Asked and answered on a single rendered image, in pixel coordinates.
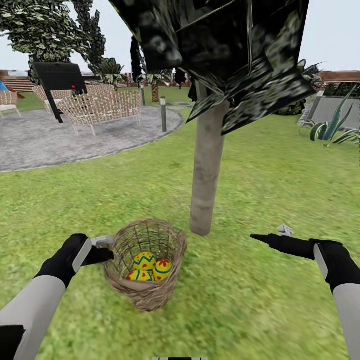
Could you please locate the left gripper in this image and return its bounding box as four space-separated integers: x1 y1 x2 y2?
82 247 115 266

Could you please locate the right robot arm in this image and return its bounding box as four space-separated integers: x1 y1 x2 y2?
251 224 360 360

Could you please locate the wicker basket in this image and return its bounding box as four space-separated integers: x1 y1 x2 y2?
100 218 188 313

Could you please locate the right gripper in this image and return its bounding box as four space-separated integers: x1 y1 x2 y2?
251 233 301 257

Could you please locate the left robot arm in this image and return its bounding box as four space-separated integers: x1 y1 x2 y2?
0 234 115 360

